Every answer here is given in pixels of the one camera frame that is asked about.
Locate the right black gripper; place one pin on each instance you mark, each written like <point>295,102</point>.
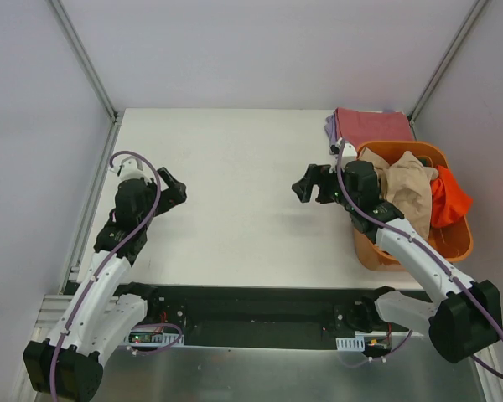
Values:
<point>324,187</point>

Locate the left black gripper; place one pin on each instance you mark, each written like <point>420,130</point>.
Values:
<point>163,194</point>

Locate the beige t shirt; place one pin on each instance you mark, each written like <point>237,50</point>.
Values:
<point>407,185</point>

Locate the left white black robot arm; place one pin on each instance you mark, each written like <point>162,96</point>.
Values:
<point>69,363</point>

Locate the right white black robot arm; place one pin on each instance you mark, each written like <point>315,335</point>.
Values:
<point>461,317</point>

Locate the folded purple t shirt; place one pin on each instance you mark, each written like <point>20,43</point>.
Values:
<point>331,134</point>

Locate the folded red t shirt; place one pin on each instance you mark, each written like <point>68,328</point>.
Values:
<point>371,125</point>

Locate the green t shirt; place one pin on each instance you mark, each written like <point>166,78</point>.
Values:
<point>425,161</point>

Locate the orange t shirt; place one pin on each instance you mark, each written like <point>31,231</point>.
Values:
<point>450,203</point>

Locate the orange plastic basket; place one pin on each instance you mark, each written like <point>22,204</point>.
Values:
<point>454,242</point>

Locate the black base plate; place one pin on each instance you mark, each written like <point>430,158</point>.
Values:
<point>254,317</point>

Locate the left white cable duct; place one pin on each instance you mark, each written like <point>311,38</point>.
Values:
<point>152,338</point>

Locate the white cable duct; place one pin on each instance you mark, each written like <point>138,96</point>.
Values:
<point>152,338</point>
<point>355,344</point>

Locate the right white cable duct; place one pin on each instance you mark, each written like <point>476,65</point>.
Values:
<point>355,344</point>

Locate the right aluminium frame post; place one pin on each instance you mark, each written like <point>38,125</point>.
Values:
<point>457,42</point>

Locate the aluminium frame post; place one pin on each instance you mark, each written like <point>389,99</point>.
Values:
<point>67,27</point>
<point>457,42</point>

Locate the left aluminium frame post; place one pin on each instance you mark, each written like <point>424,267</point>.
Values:
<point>67,27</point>

